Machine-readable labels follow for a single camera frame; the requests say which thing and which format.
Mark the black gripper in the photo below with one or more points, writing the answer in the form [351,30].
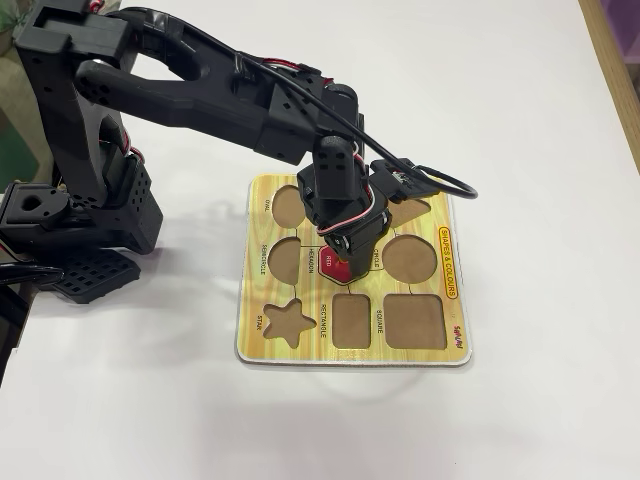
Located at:
[358,248]

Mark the red hexagon piece yellow pin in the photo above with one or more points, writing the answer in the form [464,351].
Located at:
[331,267]

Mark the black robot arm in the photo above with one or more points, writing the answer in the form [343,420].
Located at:
[200,110]

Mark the wooden shape puzzle board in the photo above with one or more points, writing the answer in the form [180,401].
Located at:
[310,345]

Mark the black perforated base clamp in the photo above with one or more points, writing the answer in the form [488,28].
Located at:
[95,275]

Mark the light wooden edge strip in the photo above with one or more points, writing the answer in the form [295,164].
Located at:
[619,75]

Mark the purple panel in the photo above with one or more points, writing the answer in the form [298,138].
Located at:
[627,30]

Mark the floral patterned cloth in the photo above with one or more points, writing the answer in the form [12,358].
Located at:
[5,20]

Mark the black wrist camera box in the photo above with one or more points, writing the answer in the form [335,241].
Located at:
[400,182]

